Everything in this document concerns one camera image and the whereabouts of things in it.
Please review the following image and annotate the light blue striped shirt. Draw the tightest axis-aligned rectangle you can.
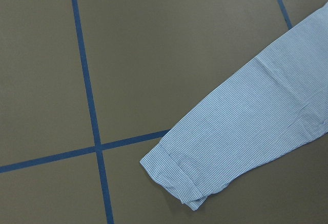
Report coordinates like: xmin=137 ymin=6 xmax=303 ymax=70
xmin=140 ymin=6 xmax=327 ymax=210

